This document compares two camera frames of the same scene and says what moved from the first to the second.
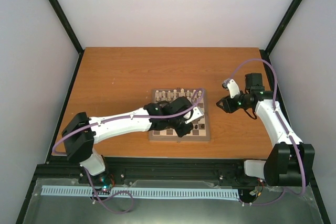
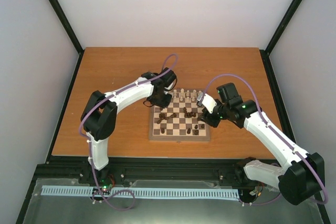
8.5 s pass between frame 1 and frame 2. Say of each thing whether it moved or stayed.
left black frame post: stayed
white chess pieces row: stayed
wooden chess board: stayed
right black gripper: moved
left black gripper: moved
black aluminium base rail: stayed
